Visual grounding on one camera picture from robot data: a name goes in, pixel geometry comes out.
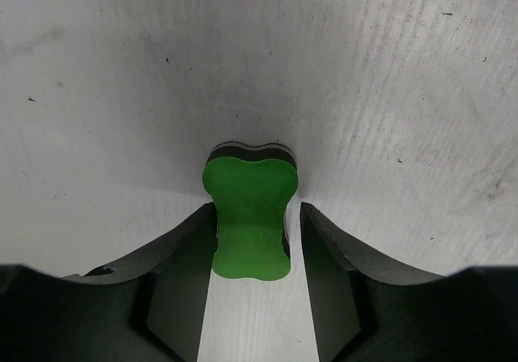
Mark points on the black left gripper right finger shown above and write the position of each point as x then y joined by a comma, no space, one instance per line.
367,306

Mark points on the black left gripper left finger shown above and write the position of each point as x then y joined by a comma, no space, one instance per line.
148,305

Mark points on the green whiteboard eraser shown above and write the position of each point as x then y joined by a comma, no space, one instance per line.
251,187

